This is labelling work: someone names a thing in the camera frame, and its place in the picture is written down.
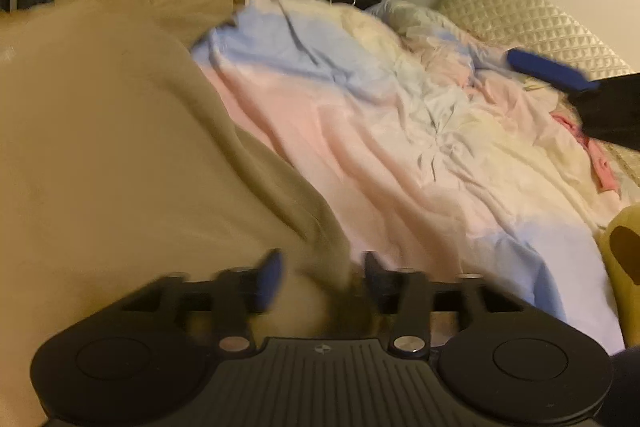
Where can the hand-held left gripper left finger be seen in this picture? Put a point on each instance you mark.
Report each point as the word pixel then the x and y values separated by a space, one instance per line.
pixel 269 278

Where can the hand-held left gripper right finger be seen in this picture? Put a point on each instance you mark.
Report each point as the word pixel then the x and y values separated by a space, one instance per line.
pixel 373 276

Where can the yellow plush object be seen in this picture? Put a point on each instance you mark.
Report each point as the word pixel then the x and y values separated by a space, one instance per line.
pixel 624 267

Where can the beige quilted headboard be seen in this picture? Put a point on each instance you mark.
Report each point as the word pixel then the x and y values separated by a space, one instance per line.
pixel 520 17

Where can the pastel tie-dye bed sheet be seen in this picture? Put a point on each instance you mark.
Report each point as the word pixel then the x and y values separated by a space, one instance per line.
pixel 390 147

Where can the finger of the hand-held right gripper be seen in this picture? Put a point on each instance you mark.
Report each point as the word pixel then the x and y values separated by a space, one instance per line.
pixel 550 69

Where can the beige sweatshirt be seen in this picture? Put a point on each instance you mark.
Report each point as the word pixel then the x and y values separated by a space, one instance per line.
pixel 125 147

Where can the pink garment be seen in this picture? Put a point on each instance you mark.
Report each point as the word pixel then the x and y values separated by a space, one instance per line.
pixel 597 152

